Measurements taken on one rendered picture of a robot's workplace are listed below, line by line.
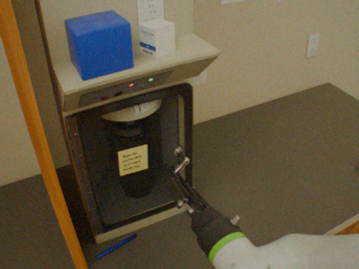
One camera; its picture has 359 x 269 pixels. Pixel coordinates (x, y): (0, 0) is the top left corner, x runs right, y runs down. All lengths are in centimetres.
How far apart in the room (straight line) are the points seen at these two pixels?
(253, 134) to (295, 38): 51
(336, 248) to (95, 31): 57
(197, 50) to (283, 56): 99
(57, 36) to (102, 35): 13
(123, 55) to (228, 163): 77
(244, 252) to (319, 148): 82
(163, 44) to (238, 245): 42
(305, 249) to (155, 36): 50
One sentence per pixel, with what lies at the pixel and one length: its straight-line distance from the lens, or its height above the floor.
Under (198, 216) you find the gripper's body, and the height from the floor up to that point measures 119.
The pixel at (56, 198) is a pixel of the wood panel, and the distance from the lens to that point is 82.
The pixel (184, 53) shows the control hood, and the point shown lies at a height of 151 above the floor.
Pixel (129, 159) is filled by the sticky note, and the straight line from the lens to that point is 91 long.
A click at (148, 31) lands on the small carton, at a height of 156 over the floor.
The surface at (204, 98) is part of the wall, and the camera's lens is 152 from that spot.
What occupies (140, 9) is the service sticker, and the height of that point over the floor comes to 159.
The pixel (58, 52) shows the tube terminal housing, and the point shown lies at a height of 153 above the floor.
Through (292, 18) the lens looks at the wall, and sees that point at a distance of 166.
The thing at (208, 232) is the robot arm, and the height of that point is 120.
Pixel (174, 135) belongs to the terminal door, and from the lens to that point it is 93.
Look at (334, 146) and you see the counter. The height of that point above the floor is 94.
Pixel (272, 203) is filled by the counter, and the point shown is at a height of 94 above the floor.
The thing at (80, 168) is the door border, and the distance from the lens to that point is 88.
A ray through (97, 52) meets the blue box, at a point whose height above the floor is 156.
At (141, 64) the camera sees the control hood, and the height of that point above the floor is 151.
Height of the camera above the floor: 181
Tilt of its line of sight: 36 degrees down
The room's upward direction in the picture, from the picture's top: 1 degrees counter-clockwise
